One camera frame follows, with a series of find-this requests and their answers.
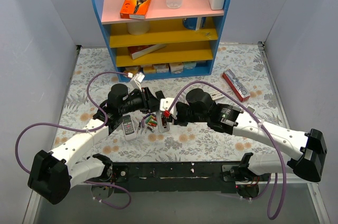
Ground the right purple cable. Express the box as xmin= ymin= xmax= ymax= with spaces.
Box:
xmin=168 ymin=81 xmax=287 ymax=220

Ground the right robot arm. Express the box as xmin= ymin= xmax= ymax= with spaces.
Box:
xmin=164 ymin=88 xmax=327 ymax=182

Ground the red toothpaste box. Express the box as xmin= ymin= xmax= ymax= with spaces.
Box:
xmin=222 ymin=69 xmax=250 ymax=102

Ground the white air conditioner remote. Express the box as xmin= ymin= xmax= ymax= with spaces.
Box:
xmin=209 ymin=91 xmax=225 ymax=101

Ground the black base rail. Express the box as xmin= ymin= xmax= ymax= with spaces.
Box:
xmin=81 ymin=161 xmax=267 ymax=195

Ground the blue wooden shelf unit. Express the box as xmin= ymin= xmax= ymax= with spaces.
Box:
xmin=91 ymin=0 xmax=231 ymax=80

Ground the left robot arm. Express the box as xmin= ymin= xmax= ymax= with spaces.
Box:
xmin=27 ymin=83 xmax=164 ymax=204

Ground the small white remote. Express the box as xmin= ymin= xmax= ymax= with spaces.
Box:
xmin=156 ymin=111 xmax=170 ymax=134

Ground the grey white remote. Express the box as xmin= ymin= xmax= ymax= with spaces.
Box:
xmin=122 ymin=115 xmax=137 ymax=141

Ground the pale green small box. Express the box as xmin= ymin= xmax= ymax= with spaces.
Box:
xmin=183 ymin=61 xmax=196 ymax=70

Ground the yellow soap box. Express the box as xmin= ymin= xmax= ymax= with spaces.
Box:
xmin=124 ymin=68 xmax=139 ymax=78

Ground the black slim remote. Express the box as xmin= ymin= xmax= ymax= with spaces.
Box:
xmin=155 ymin=90 xmax=165 ymax=100

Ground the red white book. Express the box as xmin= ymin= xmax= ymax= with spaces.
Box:
xmin=127 ymin=44 xmax=166 ymax=60

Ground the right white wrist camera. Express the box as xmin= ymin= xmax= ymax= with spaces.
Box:
xmin=159 ymin=98 xmax=177 ymax=119

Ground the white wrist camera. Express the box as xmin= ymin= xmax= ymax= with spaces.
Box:
xmin=127 ymin=72 xmax=145 ymax=91
xmin=159 ymin=98 xmax=177 ymax=119

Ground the pile of coloured batteries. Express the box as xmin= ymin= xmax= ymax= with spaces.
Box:
xmin=138 ymin=113 xmax=157 ymax=129

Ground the orange razor box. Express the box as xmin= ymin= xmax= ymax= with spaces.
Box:
xmin=120 ymin=0 xmax=151 ymax=20

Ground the blue white tin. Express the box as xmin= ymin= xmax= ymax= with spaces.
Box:
xmin=182 ymin=17 xmax=206 ymax=31

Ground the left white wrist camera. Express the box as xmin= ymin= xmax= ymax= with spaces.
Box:
xmin=127 ymin=72 xmax=145 ymax=91

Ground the white orange small box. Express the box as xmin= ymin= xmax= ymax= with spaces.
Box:
xmin=153 ymin=63 xmax=170 ymax=73

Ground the floral table mat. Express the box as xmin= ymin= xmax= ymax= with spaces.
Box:
xmin=54 ymin=44 xmax=286 ymax=162

